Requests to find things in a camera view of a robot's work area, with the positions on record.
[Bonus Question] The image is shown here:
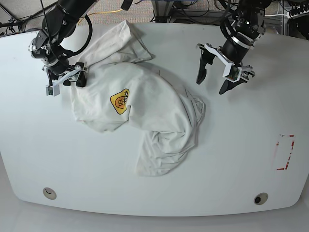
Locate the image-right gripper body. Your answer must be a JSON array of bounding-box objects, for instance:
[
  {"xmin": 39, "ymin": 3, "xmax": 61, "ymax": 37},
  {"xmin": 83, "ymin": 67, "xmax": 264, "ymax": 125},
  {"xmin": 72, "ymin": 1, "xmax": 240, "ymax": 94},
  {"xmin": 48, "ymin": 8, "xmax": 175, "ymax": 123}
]
[{"xmin": 221, "ymin": 36, "xmax": 255, "ymax": 81}]

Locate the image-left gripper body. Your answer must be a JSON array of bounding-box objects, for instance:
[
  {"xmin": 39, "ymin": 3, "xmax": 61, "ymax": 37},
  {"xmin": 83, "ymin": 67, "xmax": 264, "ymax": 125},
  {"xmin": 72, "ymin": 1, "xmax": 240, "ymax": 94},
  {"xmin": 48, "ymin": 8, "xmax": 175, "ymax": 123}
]
[{"xmin": 42, "ymin": 58, "xmax": 72, "ymax": 84}]

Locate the white printed T-shirt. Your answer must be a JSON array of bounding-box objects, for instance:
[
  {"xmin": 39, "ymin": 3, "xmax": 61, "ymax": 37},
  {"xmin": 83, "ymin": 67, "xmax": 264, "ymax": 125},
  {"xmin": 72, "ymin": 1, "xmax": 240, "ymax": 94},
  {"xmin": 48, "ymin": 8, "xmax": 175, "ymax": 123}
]
[{"xmin": 71, "ymin": 21, "xmax": 205, "ymax": 176}]

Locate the red tape rectangle marking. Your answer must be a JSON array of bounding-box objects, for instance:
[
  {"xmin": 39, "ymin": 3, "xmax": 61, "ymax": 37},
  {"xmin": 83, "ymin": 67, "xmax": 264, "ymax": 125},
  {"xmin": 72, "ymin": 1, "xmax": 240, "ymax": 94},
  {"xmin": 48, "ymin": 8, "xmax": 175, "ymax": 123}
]
[{"xmin": 273, "ymin": 134, "xmax": 295, "ymax": 171}]

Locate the white power strip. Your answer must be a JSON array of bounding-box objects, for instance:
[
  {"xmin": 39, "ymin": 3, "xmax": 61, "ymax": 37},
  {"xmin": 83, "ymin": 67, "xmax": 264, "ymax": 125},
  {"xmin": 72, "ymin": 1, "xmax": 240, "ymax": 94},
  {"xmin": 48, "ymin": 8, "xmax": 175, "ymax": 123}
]
[{"xmin": 287, "ymin": 7, "xmax": 309, "ymax": 19}]

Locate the image-left white wrist camera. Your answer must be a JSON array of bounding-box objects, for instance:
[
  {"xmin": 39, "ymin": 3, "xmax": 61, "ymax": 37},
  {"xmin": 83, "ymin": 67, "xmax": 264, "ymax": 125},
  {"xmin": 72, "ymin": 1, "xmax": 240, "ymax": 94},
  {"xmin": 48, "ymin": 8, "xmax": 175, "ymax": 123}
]
[{"xmin": 46, "ymin": 65, "xmax": 82, "ymax": 96}]

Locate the aluminium frame stand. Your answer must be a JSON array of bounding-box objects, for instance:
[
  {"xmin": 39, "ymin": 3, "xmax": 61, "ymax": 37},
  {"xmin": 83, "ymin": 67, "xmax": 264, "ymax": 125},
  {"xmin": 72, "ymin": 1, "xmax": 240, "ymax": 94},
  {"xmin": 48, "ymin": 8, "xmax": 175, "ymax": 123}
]
[{"xmin": 151, "ymin": 0, "xmax": 175, "ymax": 23}]

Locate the yellow cable on floor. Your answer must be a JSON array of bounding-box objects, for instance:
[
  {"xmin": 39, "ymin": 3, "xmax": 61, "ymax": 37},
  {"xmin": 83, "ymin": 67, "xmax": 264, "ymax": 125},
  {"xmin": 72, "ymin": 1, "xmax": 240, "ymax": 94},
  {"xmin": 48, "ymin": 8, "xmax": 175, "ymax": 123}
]
[{"xmin": 77, "ymin": 8, "xmax": 121, "ymax": 26}]

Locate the left table cable grommet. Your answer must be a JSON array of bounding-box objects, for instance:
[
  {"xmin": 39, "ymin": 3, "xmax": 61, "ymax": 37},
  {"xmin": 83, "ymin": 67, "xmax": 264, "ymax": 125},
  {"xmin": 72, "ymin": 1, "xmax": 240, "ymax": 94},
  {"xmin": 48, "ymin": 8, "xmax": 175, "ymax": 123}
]
[{"xmin": 43, "ymin": 188, "xmax": 56, "ymax": 200}]

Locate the table cable grommet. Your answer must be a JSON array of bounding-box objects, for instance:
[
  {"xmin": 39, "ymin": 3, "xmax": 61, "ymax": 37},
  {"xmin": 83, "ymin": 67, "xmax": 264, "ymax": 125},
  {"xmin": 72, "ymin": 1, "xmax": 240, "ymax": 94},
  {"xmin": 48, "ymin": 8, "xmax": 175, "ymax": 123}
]
[
  {"xmin": 253, "ymin": 193, "xmax": 268, "ymax": 205},
  {"xmin": 43, "ymin": 188, "xmax": 56, "ymax": 200}
]

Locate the right table cable grommet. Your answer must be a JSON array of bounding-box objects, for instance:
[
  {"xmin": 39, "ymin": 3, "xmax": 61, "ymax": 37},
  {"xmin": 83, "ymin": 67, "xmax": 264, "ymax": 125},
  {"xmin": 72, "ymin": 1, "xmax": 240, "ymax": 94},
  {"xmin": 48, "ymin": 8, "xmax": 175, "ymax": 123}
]
[{"xmin": 253, "ymin": 193, "xmax": 268, "ymax": 205}]

